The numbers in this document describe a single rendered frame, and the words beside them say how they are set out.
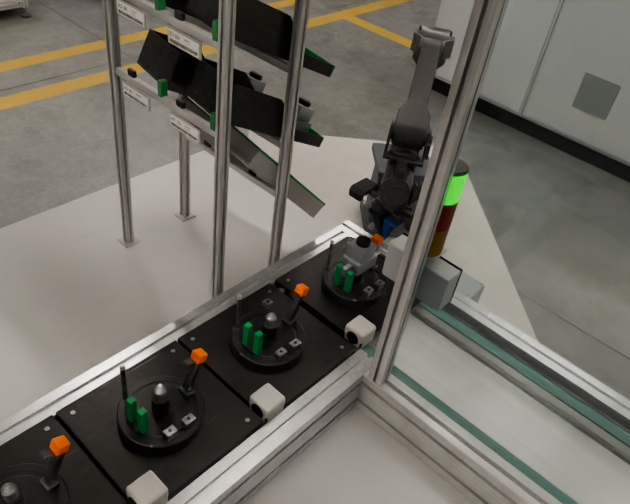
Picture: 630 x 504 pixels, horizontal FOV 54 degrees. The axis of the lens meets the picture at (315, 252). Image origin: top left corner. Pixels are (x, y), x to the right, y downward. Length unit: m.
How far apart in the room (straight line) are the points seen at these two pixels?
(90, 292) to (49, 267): 0.13
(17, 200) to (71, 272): 1.78
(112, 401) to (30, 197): 2.25
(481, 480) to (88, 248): 1.01
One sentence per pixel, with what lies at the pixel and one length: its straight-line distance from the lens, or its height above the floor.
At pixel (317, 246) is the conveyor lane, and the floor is 0.96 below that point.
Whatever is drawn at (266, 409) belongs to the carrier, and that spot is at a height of 0.99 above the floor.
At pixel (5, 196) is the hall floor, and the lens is 3.32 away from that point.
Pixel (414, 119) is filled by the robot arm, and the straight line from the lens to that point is 1.19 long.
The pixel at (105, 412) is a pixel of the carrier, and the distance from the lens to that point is 1.11.
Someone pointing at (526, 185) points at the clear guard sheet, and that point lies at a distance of 0.84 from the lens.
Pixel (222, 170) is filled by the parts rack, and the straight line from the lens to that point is 1.14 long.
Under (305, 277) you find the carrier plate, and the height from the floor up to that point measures 0.97.
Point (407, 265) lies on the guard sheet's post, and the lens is 1.00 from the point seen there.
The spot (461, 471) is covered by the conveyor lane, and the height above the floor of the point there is 0.91.
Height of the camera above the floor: 1.86
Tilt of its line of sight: 39 degrees down
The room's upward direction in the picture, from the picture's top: 9 degrees clockwise
